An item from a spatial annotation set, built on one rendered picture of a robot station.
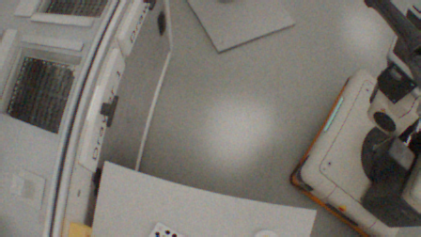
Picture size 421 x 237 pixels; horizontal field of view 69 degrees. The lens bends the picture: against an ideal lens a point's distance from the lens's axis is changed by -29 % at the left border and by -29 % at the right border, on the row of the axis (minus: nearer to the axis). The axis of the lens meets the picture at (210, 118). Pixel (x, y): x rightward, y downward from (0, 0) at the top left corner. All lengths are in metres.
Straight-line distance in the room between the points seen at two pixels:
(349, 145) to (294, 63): 0.57
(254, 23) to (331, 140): 0.74
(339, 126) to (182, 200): 0.84
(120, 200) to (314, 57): 1.32
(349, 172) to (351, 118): 0.24
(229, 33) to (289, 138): 0.56
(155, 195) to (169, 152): 0.80
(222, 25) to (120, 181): 1.14
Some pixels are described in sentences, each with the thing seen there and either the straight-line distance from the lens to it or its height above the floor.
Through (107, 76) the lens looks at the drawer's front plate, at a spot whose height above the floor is 0.93.
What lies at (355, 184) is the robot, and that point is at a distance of 1.63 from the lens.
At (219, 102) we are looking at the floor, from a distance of 1.85.
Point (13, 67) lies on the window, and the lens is 0.55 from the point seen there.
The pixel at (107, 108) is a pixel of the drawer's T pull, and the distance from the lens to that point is 0.92.
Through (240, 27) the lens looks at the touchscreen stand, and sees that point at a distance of 1.97.
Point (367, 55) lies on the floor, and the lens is 2.19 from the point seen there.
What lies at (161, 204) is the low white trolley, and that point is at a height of 0.76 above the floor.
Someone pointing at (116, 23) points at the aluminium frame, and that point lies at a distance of 0.91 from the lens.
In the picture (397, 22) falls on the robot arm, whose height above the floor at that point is 1.19.
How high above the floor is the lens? 1.77
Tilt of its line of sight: 75 degrees down
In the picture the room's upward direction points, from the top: 6 degrees clockwise
